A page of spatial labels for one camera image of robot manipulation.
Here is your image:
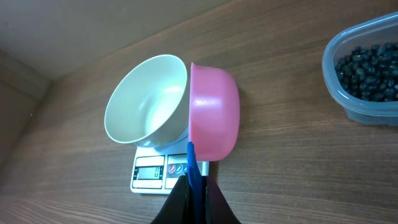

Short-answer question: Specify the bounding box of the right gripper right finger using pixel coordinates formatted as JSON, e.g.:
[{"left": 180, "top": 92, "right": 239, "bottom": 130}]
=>
[{"left": 202, "top": 176, "right": 241, "bottom": 224}]

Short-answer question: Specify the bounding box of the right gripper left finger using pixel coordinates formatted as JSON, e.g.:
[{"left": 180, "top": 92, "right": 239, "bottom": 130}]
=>
[{"left": 150, "top": 175, "right": 190, "bottom": 224}]

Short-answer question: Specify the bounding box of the white bowl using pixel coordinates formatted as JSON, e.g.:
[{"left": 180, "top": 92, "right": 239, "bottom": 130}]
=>
[{"left": 104, "top": 54, "right": 190, "bottom": 147}]

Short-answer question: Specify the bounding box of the pink scoop blue handle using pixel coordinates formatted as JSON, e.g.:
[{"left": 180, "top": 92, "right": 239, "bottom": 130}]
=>
[{"left": 187, "top": 63, "right": 240, "bottom": 223}]

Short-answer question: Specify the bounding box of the white digital kitchen scale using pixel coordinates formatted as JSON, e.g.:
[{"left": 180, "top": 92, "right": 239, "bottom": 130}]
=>
[{"left": 129, "top": 127, "right": 210, "bottom": 195}]

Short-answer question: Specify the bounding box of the clear plastic container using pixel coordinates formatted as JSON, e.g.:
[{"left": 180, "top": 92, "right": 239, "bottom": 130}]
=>
[{"left": 322, "top": 12, "right": 397, "bottom": 126}]

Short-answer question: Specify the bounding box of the black beans pile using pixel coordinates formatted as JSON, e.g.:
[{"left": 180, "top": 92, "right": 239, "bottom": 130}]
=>
[{"left": 335, "top": 42, "right": 397, "bottom": 102}]

